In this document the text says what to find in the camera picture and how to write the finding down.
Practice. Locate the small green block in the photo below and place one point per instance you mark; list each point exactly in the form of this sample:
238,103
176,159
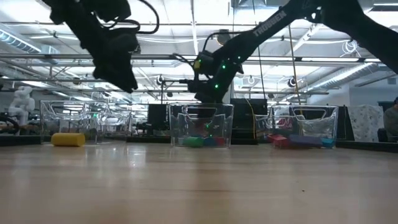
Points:
192,142

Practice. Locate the clear plastic bin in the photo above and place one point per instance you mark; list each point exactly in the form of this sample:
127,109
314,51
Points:
81,118
329,124
180,124

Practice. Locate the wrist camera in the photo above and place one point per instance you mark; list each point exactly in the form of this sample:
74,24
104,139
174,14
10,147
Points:
124,43
205,65

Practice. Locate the blue half cylinder block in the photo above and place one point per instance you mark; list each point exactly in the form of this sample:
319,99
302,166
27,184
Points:
210,142

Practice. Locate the black aluminium table frame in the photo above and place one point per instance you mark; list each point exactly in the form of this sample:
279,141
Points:
149,140

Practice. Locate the black background monitor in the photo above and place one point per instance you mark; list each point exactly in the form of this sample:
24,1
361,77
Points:
157,116

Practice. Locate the black metal frame stand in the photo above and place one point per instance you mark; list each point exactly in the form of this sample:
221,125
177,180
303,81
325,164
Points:
174,81

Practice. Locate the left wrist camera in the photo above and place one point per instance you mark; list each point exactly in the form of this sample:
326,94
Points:
124,43

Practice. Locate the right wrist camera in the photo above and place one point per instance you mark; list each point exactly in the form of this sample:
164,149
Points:
205,65

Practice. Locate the small round ceiling fixture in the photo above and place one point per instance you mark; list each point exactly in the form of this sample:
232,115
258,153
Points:
292,82

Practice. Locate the silver air duct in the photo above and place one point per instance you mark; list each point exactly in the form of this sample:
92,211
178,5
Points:
342,76

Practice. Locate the purple long block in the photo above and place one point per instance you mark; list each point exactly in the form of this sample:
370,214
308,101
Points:
306,141

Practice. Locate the yellow cylinder block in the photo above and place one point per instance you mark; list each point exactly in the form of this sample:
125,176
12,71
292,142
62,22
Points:
67,139

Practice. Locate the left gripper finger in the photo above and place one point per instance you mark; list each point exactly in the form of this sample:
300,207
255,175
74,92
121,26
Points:
118,79

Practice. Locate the blue long block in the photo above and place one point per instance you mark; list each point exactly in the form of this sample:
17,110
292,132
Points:
328,142

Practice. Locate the grey overhead beam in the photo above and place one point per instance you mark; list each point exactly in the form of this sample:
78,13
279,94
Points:
31,56

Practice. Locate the person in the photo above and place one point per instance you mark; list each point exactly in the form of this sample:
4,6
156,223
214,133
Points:
391,121

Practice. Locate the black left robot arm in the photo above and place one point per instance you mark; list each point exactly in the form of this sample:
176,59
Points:
87,9

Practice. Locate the white patterned panel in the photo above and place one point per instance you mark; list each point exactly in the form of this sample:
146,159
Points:
365,121

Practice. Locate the red long block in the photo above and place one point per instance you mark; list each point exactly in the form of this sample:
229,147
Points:
283,143
275,137

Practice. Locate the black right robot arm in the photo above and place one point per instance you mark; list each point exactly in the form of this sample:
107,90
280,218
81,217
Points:
311,18

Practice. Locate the red half cylinder block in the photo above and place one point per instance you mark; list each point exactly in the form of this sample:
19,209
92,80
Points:
220,141

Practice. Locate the white humanoid robot figure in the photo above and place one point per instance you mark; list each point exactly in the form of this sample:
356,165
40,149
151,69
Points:
21,105

